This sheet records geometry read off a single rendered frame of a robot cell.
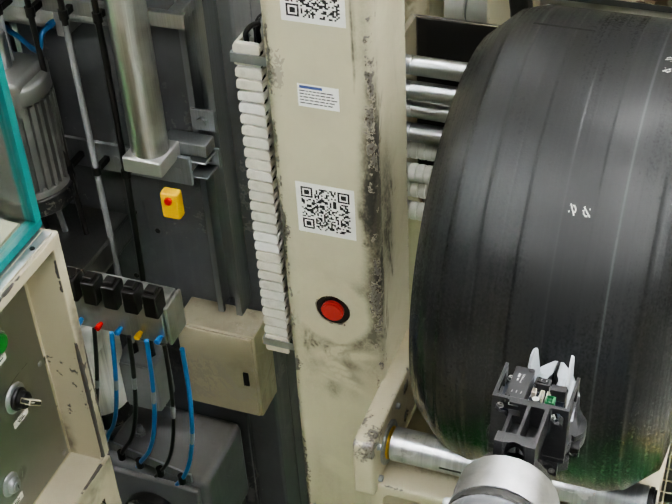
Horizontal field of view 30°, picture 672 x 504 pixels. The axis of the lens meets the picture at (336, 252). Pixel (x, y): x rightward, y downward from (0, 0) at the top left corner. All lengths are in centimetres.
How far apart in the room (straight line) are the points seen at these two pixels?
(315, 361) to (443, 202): 45
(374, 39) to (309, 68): 8
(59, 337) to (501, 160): 59
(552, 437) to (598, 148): 31
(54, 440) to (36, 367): 13
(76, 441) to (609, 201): 79
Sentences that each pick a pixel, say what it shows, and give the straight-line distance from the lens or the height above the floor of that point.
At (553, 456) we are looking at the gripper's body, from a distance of 117.
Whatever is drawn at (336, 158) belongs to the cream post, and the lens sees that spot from 146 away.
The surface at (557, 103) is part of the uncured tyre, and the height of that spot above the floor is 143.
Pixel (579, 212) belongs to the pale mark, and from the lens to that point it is 127.
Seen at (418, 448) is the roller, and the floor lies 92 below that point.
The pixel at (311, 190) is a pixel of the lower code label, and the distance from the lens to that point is 150.
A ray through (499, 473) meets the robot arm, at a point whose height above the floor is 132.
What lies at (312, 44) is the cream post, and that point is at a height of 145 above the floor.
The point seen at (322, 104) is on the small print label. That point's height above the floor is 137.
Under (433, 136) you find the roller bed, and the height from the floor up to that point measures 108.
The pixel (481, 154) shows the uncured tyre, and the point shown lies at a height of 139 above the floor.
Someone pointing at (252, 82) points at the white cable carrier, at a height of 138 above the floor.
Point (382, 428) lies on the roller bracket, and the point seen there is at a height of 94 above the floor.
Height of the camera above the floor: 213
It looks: 39 degrees down
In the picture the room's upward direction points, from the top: 4 degrees counter-clockwise
